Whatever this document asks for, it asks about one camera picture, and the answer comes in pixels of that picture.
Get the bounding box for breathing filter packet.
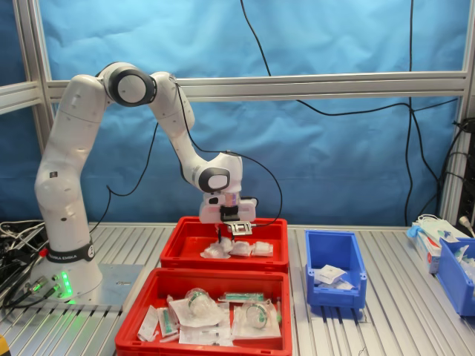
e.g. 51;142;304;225
232;300;283;340
168;287;231;328

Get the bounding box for clear packaged medical item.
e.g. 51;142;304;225
451;244;475;283

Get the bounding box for green syringe packet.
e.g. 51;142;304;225
218;291;266;302
157;307;182;338

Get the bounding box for short aluminium frame rail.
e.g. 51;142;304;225
0;82;49;114

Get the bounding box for black hanging cable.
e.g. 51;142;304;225
239;0;461;119
403;0;441;225

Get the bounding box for bundle of robot cables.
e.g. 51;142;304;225
0;219;51;311

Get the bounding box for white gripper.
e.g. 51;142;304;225
199;195;258;244

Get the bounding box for red plastic box medical supplies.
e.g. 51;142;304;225
114;267;294;356

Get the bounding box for blue fabric backdrop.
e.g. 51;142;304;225
0;0;465;225

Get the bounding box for red plastic box with bandages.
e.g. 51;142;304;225
160;217;289;274

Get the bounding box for white packet with dark parts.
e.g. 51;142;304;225
178;324;235;348

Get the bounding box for black camera cable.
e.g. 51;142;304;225
87;79;283;242

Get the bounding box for blue bin with packaged items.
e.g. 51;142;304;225
437;237;475;317

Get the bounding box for aluminium frame post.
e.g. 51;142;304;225
439;0;475;225
13;0;55;156

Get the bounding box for white blue carton box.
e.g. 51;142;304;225
410;222;452;274

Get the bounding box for blue plastic bin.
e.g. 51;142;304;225
304;229;367;309

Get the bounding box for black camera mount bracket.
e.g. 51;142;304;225
219;205;239;224

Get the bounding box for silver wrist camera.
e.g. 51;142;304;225
229;221;255;237

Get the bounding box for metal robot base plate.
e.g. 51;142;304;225
83;263;145;311

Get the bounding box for white labelled flat packet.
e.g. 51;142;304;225
137;306;160;342

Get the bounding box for stack of face masks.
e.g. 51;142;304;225
406;214;456;242

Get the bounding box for long aluminium frame rail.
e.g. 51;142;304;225
44;71;469;102

